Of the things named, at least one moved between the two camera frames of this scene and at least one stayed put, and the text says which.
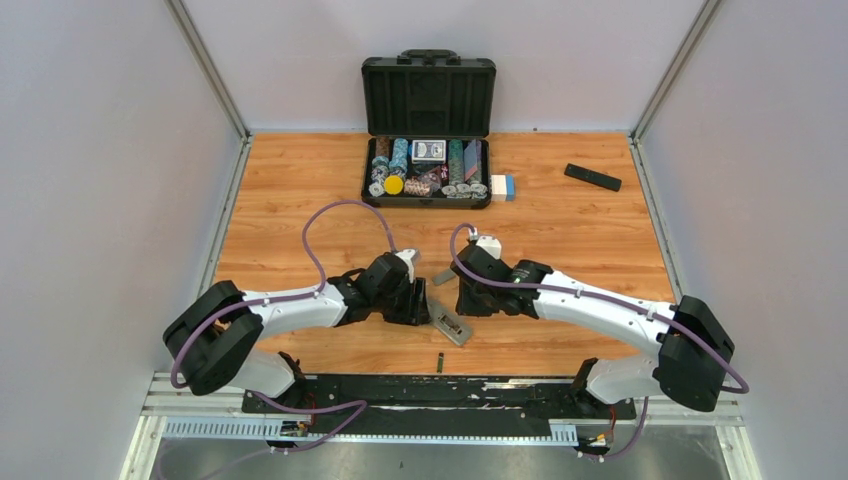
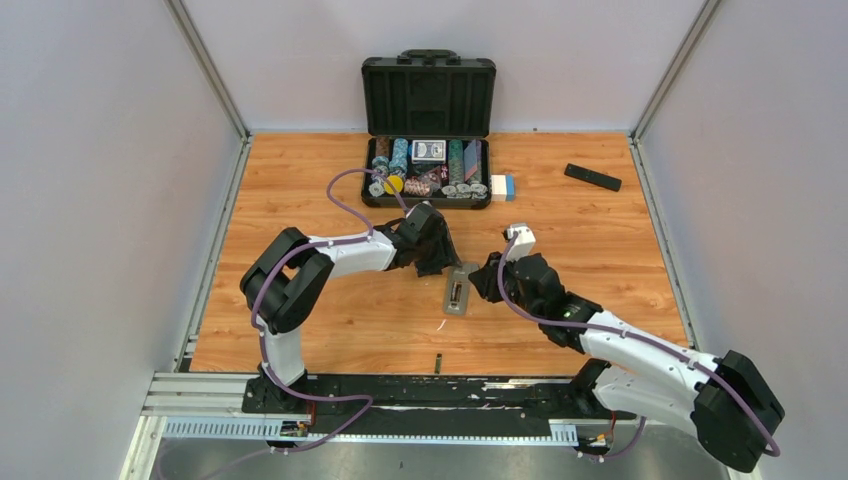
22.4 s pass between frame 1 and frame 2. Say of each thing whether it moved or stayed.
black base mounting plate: stayed
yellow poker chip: stayed
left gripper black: moved
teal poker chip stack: stayed
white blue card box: stayed
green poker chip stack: stayed
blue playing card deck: stayed
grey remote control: moved
